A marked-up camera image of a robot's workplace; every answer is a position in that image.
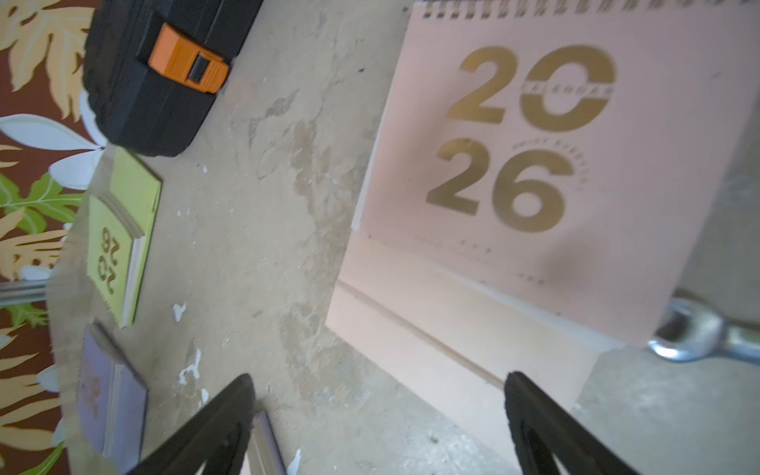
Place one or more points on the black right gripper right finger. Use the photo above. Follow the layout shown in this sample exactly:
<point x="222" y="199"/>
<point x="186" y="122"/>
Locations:
<point x="546" y="437"/>

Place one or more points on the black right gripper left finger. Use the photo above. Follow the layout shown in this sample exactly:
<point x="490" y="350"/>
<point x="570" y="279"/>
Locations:
<point x="214" y="441"/>

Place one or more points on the green 2026 desk calendar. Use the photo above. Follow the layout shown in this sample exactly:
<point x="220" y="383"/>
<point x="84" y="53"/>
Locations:
<point x="120" y="225"/>

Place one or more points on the pink 2026 desk calendar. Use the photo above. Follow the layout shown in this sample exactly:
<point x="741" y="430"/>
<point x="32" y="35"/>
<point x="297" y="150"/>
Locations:
<point x="541" y="176"/>

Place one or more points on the purple desk calendar near green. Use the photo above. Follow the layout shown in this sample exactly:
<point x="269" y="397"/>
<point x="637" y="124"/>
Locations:
<point x="111" y="400"/>

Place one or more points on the silver wrench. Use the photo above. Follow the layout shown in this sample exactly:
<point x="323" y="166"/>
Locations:
<point x="694" y="331"/>

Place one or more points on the black tool case orange latch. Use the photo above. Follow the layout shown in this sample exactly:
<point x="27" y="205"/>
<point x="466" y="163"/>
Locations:
<point x="153" y="69"/>

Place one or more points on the aluminium frame rail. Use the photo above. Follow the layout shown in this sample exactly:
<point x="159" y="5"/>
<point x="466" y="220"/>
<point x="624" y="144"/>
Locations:
<point x="22" y="292"/>

